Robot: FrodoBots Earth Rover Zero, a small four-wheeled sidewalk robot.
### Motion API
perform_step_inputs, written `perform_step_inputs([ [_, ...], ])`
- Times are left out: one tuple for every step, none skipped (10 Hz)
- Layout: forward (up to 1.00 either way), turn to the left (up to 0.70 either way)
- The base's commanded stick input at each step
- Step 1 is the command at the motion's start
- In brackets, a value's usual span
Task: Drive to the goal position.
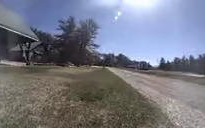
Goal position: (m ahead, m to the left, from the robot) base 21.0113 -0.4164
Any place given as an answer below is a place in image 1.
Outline dry brown grass field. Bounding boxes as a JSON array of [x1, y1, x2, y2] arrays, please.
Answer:
[[0, 64, 173, 128]]

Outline distant building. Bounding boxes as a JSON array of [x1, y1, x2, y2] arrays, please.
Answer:
[[125, 61, 153, 70]]

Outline row of trees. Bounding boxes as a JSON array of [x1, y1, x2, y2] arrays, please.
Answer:
[[99, 51, 205, 76]]

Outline small bare tree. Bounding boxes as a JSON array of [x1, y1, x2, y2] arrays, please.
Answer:
[[18, 40, 38, 66]]

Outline grey gravel road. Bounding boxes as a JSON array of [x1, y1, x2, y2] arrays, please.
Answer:
[[106, 66, 205, 128]]

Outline large pine tree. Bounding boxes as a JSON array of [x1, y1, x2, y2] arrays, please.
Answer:
[[39, 16, 103, 67]]

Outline building with grey roof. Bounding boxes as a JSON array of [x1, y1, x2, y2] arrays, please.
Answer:
[[0, 1, 40, 65]]

